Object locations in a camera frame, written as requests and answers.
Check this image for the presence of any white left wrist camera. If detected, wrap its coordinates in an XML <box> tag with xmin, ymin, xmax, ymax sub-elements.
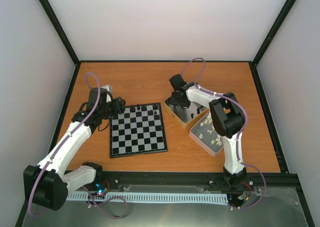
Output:
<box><xmin>101</xmin><ymin>84</ymin><xmax>113</xmax><ymax>103</ymax></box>

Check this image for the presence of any black frame post right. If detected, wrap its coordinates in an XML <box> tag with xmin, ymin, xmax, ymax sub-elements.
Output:
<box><xmin>251</xmin><ymin>0</ymin><xmax>306</xmax><ymax>66</ymax></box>

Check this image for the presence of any black frame post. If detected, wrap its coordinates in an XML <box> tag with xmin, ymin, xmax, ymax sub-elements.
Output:
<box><xmin>31</xmin><ymin>0</ymin><xmax>81</xmax><ymax>66</ymax></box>
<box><xmin>251</xmin><ymin>0</ymin><xmax>306</xmax><ymax>66</ymax></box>

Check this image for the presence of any silver tin lid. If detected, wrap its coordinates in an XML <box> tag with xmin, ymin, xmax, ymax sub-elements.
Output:
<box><xmin>189</xmin><ymin>112</ymin><xmax>224</xmax><ymax>157</ymax></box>

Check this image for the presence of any purple cable loop bottom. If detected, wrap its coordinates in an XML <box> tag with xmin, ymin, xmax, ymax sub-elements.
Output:
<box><xmin>82</xmin><ymin>185</ymin><xmax>129</xmax><ymax>219</ymax></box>

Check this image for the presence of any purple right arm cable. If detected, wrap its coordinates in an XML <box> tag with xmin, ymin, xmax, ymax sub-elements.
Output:
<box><xmin>181</xmin><ymin>57</ymin><xmax>267</xmax><ymax>188</ymax></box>

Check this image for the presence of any black white chess board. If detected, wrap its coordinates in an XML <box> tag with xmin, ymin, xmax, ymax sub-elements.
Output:
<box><xmin>109</xmin><ymin>102</ymin><xmax>168</xmax><ymax>159</ymax></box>

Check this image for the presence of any light blue cable duct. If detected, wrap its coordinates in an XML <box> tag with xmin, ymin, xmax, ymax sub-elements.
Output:
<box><xmin>67</xmin><ymin>191</ymin><xmax>229</xmax><ymax>204</ymax></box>

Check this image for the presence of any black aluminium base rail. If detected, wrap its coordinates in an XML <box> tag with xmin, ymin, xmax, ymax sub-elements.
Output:
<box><xmin>67</xmin><ymin>170</ymin><xmax>300</xmax><ymax>194</ymax></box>

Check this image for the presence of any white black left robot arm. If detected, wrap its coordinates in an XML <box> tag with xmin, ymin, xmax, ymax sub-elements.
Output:
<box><xmin>23</xmin><ymin>85</ymin><xmax>126</xmax><ymax>211</ymax></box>

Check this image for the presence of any black frame post left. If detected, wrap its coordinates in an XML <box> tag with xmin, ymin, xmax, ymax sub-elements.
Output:
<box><xmin>31</xmin><ymin>0</ymin><xmax>81</xmax><ymax>66</ymax></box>

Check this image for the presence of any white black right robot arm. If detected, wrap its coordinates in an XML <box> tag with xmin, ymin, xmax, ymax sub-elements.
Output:
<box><xmin>169</xmin><ymin>74</ymin><xmax>248</xmax><ymax>190</ymax></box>

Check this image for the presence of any gold metal tin box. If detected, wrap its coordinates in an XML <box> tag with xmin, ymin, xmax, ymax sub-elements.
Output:
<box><xmin>164</xmin><ymin>98</ymin><xmax>208</xmax><ymax>129</ymax></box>

